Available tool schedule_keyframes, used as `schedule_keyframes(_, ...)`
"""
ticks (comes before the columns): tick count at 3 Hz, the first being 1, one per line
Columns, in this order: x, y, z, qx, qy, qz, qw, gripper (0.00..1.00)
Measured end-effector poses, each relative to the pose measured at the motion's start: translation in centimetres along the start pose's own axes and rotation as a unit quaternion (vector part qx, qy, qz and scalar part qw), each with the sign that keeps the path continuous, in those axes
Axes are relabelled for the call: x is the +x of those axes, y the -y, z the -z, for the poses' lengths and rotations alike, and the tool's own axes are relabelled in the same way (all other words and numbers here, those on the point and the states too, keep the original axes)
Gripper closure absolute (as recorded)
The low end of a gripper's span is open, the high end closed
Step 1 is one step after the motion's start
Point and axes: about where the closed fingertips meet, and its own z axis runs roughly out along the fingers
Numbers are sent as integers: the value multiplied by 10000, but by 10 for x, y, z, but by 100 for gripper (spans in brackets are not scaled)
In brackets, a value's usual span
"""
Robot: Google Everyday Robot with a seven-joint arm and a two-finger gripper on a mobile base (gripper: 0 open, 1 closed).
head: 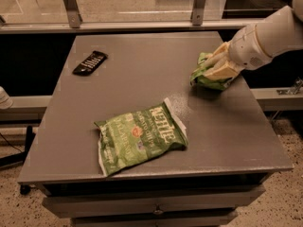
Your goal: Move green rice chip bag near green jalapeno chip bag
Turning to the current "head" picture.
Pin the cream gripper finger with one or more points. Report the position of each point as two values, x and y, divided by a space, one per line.
215 60
220 73

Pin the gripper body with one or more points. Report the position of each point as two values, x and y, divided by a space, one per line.
247 49

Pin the green rice chip bag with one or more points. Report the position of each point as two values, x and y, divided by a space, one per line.
197 78

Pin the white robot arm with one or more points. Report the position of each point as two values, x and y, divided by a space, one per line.
256 45

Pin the green jalapeno chip bag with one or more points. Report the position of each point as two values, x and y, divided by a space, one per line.
132 139

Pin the black snack bar wrapper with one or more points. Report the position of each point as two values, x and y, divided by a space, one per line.
90 64

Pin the white object at left edge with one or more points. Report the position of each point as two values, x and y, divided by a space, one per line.
5 100

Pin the grey cabinet drawer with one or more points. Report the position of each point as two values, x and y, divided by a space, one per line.
151 202

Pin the metal railing post right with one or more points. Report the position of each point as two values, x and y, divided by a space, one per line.
197 14

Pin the metal railing post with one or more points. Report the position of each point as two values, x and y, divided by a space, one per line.
73 13
197 14

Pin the metal railing post left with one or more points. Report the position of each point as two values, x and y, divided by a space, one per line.
73 13

